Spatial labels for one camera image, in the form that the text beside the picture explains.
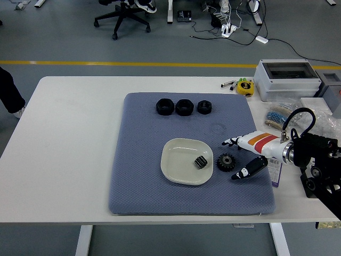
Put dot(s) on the blue-grey quilted mat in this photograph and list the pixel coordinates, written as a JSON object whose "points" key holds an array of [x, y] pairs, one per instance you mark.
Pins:
{"points": [[186, 202]]}

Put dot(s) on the small white box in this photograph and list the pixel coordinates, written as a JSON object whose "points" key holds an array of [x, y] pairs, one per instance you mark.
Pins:
{"points": [[315, 104]]}

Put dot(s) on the white power adapter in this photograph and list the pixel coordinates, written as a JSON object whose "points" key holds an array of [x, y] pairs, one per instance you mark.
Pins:
{"points": [[262, 39]]}

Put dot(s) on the white desk leg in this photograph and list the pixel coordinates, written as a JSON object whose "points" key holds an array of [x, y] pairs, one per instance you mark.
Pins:
{"points": [[256, 13], [170, 12]]}

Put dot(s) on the large black hex nut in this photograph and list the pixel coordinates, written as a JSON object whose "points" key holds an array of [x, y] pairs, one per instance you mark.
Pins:
{"points": [[184, 107], [165, 107]]}

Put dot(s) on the large black gear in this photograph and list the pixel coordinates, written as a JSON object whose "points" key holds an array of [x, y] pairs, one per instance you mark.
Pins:
{"points": [[226, 163]]}

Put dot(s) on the black device with screen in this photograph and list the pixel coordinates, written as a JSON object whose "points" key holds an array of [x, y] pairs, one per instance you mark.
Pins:
{"points": [[184, 16]]}

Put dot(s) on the white square plate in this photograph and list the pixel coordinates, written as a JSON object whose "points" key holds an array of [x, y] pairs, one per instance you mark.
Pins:
{"points": [[178, 165]]}

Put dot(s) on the small black gear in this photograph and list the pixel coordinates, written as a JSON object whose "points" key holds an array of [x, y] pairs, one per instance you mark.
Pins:
{"points": [[200, 162]]}

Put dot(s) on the bag of blue resistors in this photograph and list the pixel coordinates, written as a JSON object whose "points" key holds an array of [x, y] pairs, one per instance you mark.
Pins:
{"points": [[275, 117]]}

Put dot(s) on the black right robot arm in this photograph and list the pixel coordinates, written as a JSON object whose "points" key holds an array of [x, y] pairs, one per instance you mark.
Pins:
{"points": [[314, 149]]}

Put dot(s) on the grey electrical enclosure box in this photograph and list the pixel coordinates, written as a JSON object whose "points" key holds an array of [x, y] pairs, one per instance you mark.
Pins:
{"points": [[285, 85]]}

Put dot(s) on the black power brick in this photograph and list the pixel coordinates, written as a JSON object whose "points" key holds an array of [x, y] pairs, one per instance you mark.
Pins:
{"points": [[216, 20]]}

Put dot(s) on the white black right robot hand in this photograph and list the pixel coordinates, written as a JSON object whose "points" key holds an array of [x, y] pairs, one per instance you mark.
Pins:
{"points": [[266, 145]]}

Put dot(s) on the grey device with red button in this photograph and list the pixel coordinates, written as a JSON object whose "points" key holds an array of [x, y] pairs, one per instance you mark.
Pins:
{"points": [[333, 90]]}

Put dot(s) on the person's leg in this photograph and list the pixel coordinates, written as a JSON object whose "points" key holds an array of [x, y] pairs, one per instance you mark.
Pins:
{"points": [[9, 90]]}

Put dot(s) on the clear plastic bag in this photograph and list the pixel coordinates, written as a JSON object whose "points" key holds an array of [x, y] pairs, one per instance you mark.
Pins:
{"points": [[327, 125]]}

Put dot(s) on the grey bracket under table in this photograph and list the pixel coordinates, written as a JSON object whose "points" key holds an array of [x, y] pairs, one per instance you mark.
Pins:
{"points": [[243, 225]]}

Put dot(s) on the purple white card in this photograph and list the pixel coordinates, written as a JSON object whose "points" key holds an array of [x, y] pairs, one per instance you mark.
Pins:
{"points": [[275, 173]]}

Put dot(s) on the person's white shoe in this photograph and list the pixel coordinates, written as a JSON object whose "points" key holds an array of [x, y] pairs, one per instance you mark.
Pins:
{"points": [[20, 112]]}

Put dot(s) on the white table leg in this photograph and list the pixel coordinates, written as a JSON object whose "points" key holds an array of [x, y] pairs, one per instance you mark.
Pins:
{"points": [[279, 240], [84, 240]]}

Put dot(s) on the white power strip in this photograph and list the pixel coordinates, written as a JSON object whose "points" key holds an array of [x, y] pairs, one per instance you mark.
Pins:
{"points": [[229, 30]]}

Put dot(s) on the small black hex nut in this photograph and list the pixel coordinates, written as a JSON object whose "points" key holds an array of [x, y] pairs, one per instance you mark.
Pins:
{"points": [[204, 107]]}

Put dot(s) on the yellowish part under table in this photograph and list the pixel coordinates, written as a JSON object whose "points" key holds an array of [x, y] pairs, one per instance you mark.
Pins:
{"points": [[329, 225]]}

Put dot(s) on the yellow tape measure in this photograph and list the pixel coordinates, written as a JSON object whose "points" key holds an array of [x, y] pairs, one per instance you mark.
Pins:
{"points": [[245, 88]]}

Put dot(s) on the black office chair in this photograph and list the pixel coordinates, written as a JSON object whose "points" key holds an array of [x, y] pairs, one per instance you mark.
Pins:
{"points": [[120, 16]]}

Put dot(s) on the dark white sneaker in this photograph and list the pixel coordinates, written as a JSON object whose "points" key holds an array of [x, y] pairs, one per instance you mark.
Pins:
{"points": [[146, 5]]}

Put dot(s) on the black white base plate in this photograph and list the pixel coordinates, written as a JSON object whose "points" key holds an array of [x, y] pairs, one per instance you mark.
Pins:
{"points": [[305, 184]]}

